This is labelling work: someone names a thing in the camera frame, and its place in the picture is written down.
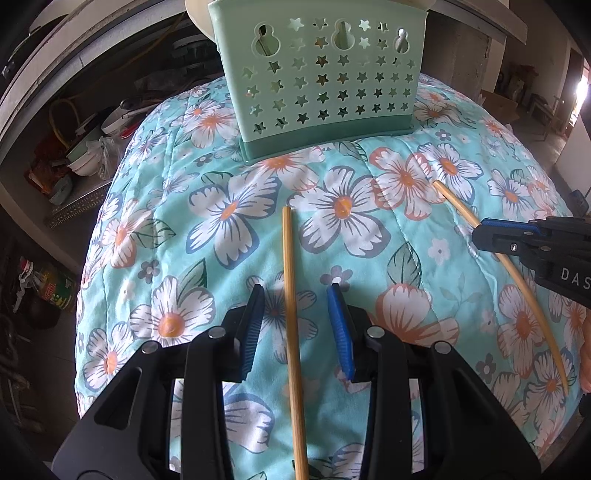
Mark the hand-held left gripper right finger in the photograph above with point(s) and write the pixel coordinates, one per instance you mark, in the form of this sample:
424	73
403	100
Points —
339	332

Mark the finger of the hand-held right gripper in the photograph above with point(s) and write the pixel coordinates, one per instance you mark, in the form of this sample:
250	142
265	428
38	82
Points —
563	225
503	240

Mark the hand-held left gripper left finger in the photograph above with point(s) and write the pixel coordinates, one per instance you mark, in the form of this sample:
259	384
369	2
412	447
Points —
251	332

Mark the wooden chopstick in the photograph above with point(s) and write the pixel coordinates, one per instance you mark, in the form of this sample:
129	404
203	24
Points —
293	323
531	304

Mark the green star-cutout utensil holder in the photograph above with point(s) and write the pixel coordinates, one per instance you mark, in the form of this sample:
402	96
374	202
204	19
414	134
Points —
318	78

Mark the person's right hand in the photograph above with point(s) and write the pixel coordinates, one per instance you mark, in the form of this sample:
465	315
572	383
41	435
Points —
586	369

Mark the blue stool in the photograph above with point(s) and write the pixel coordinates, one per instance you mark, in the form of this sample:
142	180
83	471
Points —
579	202

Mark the turquoise floral quilt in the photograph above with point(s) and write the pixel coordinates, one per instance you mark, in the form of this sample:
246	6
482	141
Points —
369	221

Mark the wooden bench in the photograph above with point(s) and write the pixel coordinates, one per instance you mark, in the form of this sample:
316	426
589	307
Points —
549	110

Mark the cardboard box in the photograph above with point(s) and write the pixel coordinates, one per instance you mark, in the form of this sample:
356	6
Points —
501	102

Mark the green cooking oil bottle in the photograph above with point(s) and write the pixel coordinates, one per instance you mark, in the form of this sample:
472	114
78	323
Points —
57	288

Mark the pile of white bowls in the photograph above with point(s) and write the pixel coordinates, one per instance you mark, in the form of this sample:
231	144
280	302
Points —
106	134

